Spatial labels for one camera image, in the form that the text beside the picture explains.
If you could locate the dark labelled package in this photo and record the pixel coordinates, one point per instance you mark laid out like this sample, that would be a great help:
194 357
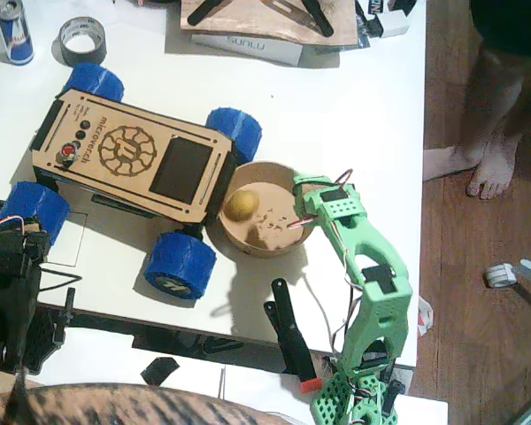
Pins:
366 26

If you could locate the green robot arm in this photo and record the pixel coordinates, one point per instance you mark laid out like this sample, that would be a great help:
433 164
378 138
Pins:
385 301

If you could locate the person right lower leg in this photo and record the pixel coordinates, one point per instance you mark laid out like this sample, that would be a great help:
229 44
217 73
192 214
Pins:
478 102

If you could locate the black clamp with red tip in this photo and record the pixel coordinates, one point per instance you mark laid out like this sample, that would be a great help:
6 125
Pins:
292 327

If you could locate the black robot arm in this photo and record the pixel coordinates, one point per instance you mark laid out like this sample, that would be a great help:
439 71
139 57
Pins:
6 296

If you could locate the black flat strip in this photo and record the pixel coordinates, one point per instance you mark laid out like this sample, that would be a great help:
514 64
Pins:
205 11
318 17

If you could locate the green perforated arm base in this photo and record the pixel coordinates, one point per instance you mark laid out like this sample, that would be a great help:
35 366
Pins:
332 398

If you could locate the blue silver drink can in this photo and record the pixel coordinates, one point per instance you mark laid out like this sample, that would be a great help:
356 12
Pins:
15 35

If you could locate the black wedge shaped piece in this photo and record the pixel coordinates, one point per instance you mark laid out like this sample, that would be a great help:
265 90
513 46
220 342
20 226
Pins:
159 371

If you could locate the brown wooden board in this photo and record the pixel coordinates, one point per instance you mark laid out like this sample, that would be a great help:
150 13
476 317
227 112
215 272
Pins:
256 22

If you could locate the white ribbed furniture foot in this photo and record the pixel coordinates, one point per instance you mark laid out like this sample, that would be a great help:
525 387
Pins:
500 275

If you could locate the white rectangular block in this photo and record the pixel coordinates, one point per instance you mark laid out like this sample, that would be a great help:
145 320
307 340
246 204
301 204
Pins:
394 24

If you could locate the black perforated arm base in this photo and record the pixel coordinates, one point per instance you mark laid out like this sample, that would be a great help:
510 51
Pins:
42 341

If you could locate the small black table clamp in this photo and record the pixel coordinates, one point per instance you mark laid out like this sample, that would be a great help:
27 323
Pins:
68 305

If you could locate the person right bare foot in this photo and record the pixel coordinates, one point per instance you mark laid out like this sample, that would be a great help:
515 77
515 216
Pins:
447 164

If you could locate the person left lower leg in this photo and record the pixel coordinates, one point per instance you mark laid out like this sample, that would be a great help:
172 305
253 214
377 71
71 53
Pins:
511 102

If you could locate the brown striped fabric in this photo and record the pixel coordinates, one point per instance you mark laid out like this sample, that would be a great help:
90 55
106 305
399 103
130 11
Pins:
115 405

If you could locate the white red wrapper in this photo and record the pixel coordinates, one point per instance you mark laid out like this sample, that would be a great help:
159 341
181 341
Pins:
425 316

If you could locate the round wooden bowl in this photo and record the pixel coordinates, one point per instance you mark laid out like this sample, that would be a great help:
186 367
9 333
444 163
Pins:
270 239

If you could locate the blue rover wheel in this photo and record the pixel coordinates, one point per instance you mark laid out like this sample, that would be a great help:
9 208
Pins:
181 265
239 133
35 206
97 82

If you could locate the white Sunlu box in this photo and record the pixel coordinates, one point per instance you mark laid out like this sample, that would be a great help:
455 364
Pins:
256 48

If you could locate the black shorts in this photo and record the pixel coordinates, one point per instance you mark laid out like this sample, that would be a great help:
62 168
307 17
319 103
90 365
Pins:
513 22

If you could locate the person leg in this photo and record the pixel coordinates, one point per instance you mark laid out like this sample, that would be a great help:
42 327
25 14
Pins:
478 102
511 102

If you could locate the grey duct tape roll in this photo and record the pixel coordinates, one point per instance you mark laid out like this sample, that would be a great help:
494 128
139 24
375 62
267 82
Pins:
71 53

